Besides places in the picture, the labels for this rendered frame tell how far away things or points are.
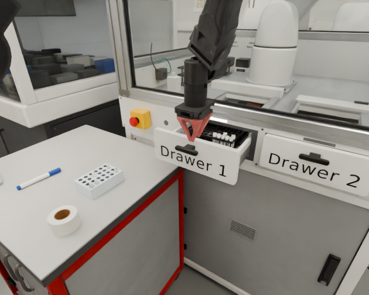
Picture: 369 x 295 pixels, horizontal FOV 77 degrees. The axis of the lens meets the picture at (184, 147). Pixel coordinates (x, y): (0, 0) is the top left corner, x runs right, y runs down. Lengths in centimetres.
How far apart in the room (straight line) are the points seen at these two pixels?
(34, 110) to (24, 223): 62
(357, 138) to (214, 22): 47
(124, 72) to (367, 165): 86
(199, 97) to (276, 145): 30
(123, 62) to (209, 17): 59
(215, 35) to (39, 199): 67
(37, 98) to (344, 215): 127
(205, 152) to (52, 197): 48
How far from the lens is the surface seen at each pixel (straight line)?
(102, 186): 77
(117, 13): 100
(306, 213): 90
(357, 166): 75
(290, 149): 75
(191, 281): 145
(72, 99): 135
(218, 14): 46
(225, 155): 65
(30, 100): 125
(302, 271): 109
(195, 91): 56
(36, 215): 79
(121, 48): 100
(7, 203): 88
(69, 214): 68
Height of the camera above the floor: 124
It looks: 29 degrees down
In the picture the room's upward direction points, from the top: straight up
